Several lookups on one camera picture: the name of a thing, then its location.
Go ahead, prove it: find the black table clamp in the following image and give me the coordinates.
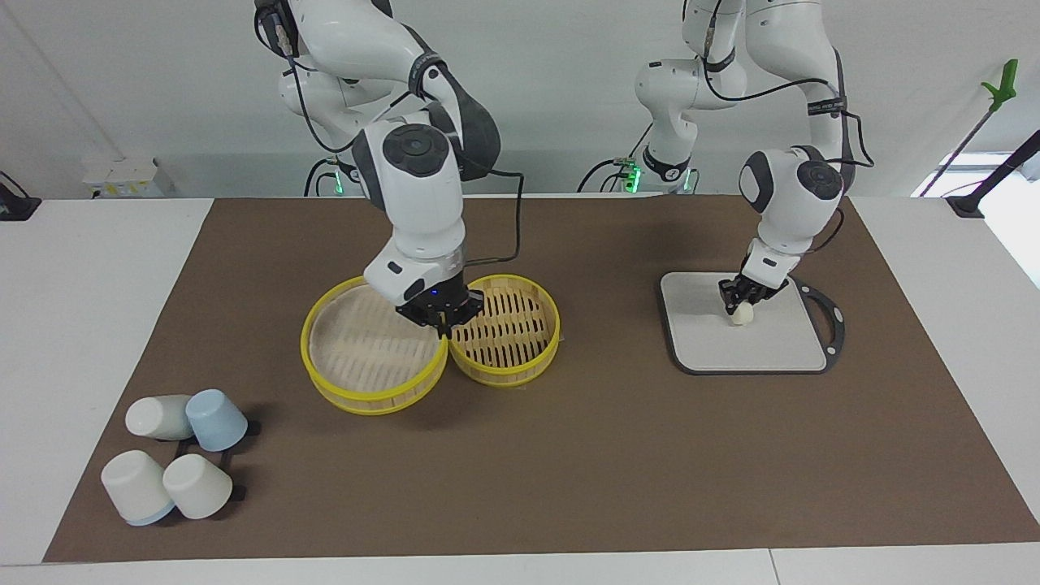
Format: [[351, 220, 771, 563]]
[[0, 171, 42, 223]]

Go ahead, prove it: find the yellow bamboo steamer base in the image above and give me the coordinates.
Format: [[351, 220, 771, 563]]
[[447, 274, 562, 388]]

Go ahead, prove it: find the brown table mat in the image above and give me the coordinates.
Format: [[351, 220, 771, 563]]
[[42, 195, 1040, 563]]

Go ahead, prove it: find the white cutting board grey rim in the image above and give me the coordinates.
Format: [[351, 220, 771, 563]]
[[659, 271, 847, 375]]

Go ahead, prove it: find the black pole stand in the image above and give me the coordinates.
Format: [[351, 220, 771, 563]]
[[946, 130, 1040, 219]]

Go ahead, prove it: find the light blue plastic cup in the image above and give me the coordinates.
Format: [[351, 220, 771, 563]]
[[186, 389, 249, 453]]

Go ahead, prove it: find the white plastic cup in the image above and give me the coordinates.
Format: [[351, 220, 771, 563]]
[[102, 450, 176, 527], [162, 453, 233, 521], [126, 395, 196, 440]]

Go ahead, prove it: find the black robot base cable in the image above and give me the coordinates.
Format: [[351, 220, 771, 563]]
[[304, 156, 340, 198], [577, 122, 656, 194]]

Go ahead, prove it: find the green tipped grey pole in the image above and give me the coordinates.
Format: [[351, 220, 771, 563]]
[[918, 58, 1020, 198]]

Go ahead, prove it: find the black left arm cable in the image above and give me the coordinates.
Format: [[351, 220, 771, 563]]
[[681, 0, 875, 254]]

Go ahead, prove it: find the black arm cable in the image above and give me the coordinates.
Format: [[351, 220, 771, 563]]
[[256, 0, 525, 267], [681, 0, 875, 254]]

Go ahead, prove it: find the white power strip box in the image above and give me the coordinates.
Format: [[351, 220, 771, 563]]
[[81, 158, 176, 199]]

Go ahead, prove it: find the yellow round steamer basket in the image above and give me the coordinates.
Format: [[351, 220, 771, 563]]
[[300, 275, 450, 417]]

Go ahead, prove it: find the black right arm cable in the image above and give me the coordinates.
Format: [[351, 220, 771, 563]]
[[256, 0, 525, 267]]

